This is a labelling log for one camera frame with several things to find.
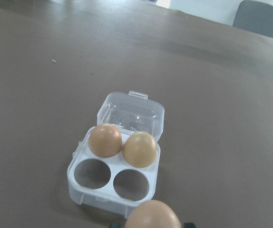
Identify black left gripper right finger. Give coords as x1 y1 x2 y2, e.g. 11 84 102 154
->
183 222 195 228

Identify clear plastic egg box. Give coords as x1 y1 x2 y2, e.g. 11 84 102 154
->
67 91 165 217

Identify grey office chair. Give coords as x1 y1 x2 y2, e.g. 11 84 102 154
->
233 0 273 38

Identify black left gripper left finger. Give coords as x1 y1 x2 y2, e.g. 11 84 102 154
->
110 223 120 228

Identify light brown egg in box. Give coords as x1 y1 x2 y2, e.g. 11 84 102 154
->
123 132 157 168

